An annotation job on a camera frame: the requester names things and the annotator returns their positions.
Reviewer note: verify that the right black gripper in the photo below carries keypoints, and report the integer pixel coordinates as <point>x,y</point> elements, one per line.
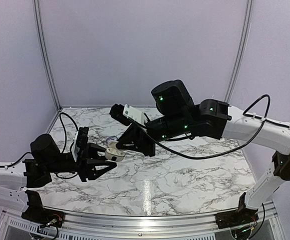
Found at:
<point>133,135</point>

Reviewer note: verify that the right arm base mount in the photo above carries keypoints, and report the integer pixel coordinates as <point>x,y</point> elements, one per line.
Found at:
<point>235,218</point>

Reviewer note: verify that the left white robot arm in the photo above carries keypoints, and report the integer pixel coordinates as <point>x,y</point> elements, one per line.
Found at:
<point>18,180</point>

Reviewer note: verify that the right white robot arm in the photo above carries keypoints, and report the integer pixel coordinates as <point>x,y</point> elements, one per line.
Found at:
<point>182,119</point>

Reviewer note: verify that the white earbud case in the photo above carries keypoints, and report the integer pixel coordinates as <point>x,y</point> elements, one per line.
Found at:
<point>114,154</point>

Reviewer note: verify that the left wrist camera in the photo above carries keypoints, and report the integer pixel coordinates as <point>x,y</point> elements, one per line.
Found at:
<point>80,142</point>

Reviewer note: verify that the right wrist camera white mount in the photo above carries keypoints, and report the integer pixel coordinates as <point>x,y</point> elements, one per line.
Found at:
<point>125,113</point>

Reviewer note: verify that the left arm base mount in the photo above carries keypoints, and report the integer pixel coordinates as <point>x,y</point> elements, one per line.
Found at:
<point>43,216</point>

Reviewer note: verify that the front aluminium rail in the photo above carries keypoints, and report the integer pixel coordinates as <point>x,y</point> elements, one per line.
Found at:
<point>87,226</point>

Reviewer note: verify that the purple earbud charging case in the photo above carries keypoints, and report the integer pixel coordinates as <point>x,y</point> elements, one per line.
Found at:
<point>111,138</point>

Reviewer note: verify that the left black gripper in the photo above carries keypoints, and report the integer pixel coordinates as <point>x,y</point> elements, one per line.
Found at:
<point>87,170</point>

